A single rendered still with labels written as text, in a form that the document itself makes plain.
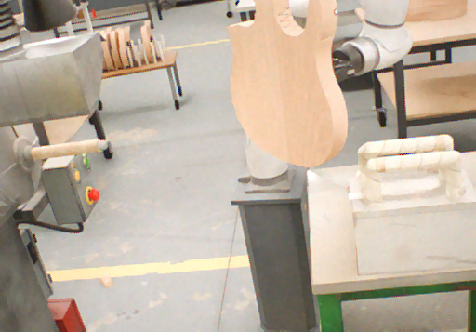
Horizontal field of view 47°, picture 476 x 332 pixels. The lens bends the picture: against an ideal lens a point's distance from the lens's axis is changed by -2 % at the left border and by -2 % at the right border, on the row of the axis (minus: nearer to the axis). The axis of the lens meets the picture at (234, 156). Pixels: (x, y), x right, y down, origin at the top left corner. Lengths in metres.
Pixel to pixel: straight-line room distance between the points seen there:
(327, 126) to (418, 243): 0.33
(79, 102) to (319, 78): 0.51
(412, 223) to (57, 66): 0.83
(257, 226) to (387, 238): 1.03
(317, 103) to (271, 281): 1.31
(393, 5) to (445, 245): 0.58
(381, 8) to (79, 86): 0.74
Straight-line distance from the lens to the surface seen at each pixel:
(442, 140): 1.30
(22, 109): 1.30
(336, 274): 1.35
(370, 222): 1.26
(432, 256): 1.33
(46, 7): 1.42
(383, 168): 1.21
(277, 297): 2.44
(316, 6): 1.12
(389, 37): 1.47
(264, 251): 2.30
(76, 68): 1.22
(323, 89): 1.17
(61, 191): 1.79
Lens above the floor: 1.76
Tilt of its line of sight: 25 degrees down
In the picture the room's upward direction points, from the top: 11 degrees counter-clockwise
